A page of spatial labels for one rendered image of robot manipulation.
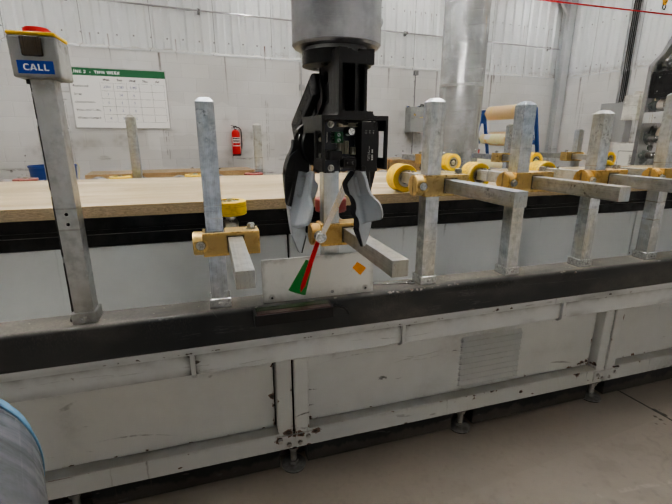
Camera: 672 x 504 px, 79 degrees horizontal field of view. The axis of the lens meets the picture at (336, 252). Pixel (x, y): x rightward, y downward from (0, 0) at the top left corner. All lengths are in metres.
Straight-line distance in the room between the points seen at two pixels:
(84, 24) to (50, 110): 7.32
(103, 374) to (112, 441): 0.41
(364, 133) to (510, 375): 1.42
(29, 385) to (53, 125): 0.53
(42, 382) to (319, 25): 0.89
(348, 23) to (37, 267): 0.95
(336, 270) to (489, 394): 0.92
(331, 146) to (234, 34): 7.86
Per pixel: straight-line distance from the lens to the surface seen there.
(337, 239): 0.92
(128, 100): 7.98
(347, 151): 0.42
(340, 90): 0.41
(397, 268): 0.69
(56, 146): 0.90
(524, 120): 1.13
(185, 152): 7.98
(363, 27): 0.43
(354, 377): 1.40
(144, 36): 8.12
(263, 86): 8.21
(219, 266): 0.90
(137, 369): 1.03
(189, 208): 1.09
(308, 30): 0.43
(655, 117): 3.47
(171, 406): 1.35
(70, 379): 1.06
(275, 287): 0.92
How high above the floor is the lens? 1.06
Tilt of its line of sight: 16 degrees down
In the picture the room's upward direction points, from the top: straight up
